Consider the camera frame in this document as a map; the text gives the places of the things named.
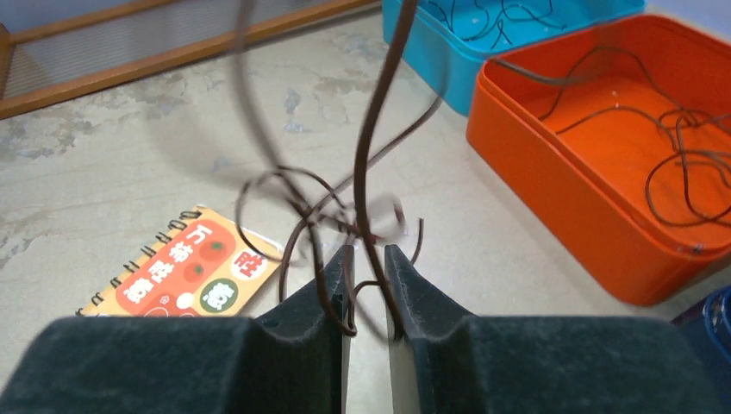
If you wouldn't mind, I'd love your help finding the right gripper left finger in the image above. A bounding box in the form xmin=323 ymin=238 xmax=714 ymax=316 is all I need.
xmin=0 ymin=244 xmax=355 ymax=414

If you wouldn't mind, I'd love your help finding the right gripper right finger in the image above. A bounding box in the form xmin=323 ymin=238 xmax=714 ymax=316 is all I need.
xmin=384 ymin=245 xmax=723 ymax=413

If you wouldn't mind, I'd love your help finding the dark cable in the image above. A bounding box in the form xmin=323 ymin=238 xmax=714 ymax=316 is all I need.
xmin=231 ymin=0 xmax=447 ymax=344

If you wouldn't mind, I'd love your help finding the black thin cable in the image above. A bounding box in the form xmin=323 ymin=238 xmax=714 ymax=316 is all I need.
xmin=425 ymin=0 xmax=569 ymax=50

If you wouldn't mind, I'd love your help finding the orange plastic bin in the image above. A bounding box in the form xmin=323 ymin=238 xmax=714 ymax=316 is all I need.
xmin=466 ymin=14 xmax=730 ymax=306

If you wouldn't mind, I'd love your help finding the dark blue plastic bin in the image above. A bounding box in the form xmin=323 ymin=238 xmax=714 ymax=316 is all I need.
xmin=672 ymin=285 xmax=730 ymax=384

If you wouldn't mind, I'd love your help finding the teal plastic bin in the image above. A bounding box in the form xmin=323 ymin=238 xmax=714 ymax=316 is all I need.
xmin=403 ymin=0 xmax=646 ymax=116

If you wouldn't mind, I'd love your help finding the wooden rack shelf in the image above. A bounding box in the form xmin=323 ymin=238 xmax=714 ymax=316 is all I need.
xmin=0 ymin=0 xmax=381 ymax=121

